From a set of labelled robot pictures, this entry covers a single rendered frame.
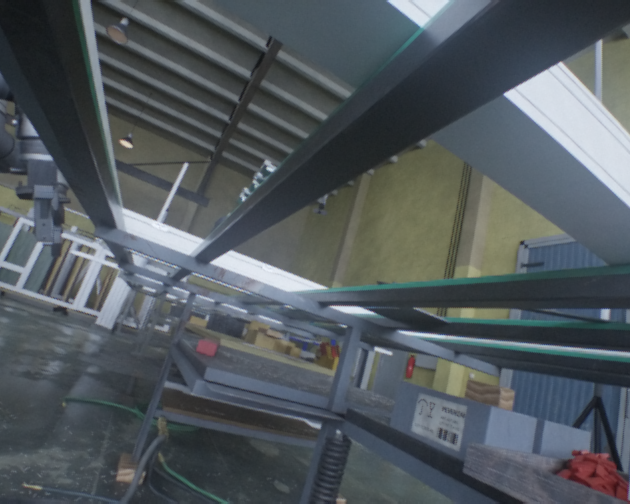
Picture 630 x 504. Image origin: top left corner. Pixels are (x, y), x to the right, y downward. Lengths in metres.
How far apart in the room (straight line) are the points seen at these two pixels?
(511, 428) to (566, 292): 0.31
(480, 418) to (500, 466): 0.13
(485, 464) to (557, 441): 0.28
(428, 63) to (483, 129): 0.11
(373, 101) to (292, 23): 0.07
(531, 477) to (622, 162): 0.37
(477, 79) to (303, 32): 0.11
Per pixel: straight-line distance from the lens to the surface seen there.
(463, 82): 0.19
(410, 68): 0.19
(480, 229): 8.97
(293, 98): 12.62
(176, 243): 1.16
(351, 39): 0.23
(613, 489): 0.79
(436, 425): 0.74
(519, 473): 0.56
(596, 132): 0.35
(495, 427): 0.69
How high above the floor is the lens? 0.69
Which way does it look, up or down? 14 degrees up
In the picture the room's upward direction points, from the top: 17 degrees clockwise
